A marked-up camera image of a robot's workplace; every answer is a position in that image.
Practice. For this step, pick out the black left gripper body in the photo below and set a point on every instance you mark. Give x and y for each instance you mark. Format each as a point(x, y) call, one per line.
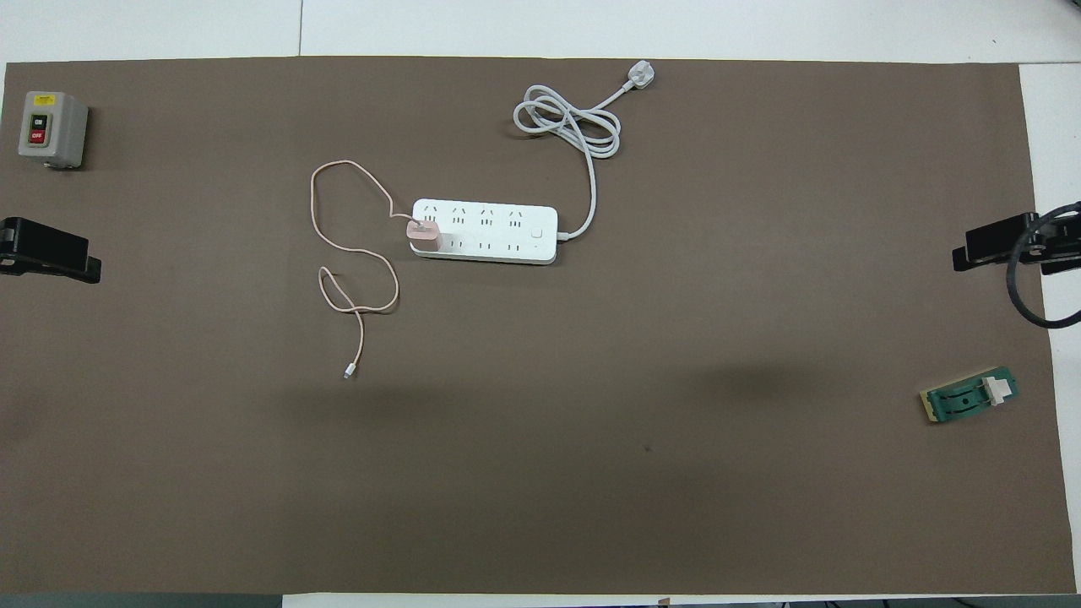
point(42, 245)

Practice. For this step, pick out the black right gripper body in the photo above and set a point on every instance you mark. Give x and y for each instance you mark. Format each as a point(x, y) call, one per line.
point(996, 241)

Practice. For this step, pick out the brown table mat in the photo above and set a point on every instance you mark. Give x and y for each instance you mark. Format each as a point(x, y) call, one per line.
point(591, 422)

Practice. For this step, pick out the grey on-off switch box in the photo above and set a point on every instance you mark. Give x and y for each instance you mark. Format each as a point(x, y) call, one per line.
point(51, 127)

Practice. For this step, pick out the pink charger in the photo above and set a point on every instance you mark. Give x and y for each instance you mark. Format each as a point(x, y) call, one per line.
point(422, 234)

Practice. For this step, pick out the white power strip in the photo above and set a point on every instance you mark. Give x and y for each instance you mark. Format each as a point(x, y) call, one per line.
point(498, 232)

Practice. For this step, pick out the green knife switch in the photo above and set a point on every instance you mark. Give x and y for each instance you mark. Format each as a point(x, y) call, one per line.
point(963, 401)

